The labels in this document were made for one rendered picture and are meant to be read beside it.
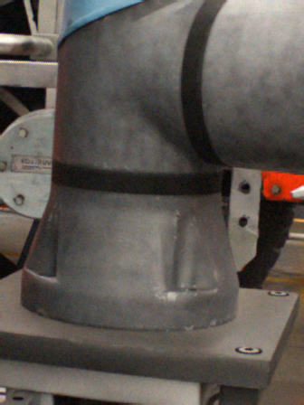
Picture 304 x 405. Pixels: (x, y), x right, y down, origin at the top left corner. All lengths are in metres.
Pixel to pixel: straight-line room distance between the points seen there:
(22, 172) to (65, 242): 0.69
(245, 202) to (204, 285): 0.80
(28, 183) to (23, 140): 0.05
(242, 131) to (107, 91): 0.09
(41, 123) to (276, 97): 0.77
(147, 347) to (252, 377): 0.07
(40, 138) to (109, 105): 0.69
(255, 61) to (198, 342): 0.18
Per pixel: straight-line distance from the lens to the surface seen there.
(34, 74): 1.39
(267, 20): 0.71
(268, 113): 0.70
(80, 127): 0.76
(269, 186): 1.57
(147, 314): 0.74
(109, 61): 0.75
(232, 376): 0.70
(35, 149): 1.44
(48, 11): 1.58
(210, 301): 0.76
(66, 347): 0.72
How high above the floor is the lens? 0.99
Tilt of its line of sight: 7 degrees down
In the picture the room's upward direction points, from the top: 4 degrees clockwise
